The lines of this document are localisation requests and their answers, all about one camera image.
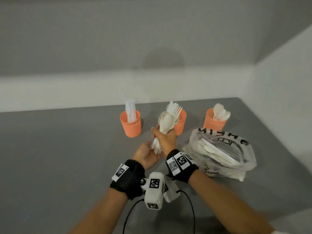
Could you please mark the person's left hand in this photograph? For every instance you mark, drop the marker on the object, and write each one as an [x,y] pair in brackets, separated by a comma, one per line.
[146,158]

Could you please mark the person's right hand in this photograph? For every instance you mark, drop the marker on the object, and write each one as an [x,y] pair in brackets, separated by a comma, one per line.
[167,142]

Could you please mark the orange mesh cup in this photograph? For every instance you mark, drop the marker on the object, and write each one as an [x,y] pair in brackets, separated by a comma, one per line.
[181,124]
[212,124]
[131,129]

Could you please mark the white plastic fork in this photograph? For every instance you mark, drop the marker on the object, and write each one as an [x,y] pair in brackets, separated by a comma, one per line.
[174,119]

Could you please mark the bunch of white plastic forks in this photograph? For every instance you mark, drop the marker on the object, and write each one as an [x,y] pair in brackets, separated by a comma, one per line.
[178,110]

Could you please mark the clear plastic bag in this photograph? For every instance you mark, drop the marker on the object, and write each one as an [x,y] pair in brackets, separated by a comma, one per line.
[219,168]

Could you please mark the person's left forearm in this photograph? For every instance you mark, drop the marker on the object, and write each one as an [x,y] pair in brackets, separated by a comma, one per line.
[100,214]

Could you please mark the person's right forearm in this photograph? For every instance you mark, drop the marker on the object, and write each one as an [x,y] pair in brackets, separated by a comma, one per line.
[226,207]

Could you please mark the black marker wristband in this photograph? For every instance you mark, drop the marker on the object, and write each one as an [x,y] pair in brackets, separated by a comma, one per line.
[130,182]
[185,173]

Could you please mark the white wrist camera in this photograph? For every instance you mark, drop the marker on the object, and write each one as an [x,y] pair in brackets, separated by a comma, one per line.
[171,192]
[153,194]

